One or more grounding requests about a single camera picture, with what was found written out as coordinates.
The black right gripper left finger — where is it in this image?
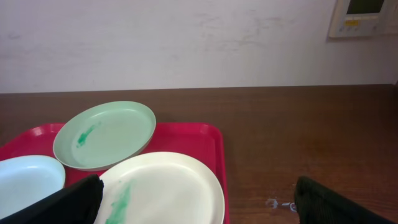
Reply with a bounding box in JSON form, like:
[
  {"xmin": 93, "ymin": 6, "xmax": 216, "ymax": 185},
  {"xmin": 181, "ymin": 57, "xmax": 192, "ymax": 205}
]
[{"xmin": 1, "ymin": 174, "xmax": 104, "ymax": 224}]

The light blue plate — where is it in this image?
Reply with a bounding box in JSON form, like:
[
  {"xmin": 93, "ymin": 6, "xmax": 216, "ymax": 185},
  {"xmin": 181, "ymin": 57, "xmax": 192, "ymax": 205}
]
[{"xmin": 1, "ymin": 155, "xmax": 65, "ymax": 218}]

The red plastic tray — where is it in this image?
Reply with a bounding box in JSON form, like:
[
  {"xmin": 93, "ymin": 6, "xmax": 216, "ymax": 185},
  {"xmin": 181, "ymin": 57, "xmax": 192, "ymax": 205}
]
[{"xmin": 1, "ymin": 123, "xmax": 230, "ymax": 224}]

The white plate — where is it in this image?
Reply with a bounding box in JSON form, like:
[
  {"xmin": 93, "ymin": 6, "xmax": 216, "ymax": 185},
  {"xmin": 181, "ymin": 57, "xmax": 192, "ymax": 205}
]
[{"xmin": 95, "ymin": 152, "xmax": 225, "ymax": 224}]

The green plate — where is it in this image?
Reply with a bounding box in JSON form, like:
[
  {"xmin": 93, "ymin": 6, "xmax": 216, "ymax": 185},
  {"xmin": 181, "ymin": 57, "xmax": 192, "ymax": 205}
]
[{"xmin": 53, "ymin": 101, "xmax": 157, "ymax": 171}]

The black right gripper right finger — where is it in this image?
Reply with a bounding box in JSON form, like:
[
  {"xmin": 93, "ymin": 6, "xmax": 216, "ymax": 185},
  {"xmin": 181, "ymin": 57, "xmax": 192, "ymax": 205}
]
[{"xmin": 294, "ymin": 176, "xmax": 394, "ymax": 224}]

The white wall control panel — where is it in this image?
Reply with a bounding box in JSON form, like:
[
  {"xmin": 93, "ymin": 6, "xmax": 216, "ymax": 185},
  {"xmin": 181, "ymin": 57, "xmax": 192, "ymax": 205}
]
[{"xmin": 328, "ymin": 0, "xmax": 397, "ymax": 38}]

